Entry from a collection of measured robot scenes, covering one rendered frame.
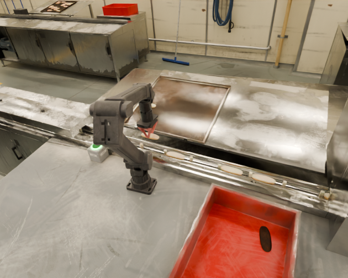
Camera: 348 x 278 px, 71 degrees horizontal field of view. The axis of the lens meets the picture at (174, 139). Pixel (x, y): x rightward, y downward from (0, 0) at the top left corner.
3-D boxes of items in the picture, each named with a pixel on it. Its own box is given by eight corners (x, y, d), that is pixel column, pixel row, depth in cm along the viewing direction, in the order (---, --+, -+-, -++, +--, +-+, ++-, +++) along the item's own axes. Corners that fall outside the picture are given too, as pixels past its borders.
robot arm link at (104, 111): (82, 143, 65) (117, 144, 64) (90, 96, 69) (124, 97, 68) (129, 170, 108) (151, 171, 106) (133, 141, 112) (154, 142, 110)
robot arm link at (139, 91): (90, 121, 70) (126, 122, 69) (88, 101, 68) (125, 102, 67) (133, 95, 110) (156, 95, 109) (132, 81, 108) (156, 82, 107)
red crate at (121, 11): (103, 15, 420) (101, 6, 412) (114, 11, 446) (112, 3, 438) (128, 16, 404) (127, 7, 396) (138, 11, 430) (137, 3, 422)
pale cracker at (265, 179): (251, 178, 106) (251, 177, 106) (252, 173, 109) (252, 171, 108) (274, 185, 103) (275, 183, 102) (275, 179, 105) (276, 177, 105)
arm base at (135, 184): (125, 189, 109) (150, 195, 106) (122, 176, 104) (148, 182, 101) (134, 176, 116) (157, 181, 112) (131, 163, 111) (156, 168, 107)
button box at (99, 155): (90, 165, 128) (85, 148, 122) (100, 155, 134) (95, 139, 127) (103, 169, 125) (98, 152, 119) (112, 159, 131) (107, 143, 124)
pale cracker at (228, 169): (219, 170, 111) (219, 169, 111) (221, 165, 114) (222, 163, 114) (241, 176, 108) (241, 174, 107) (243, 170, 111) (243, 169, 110)
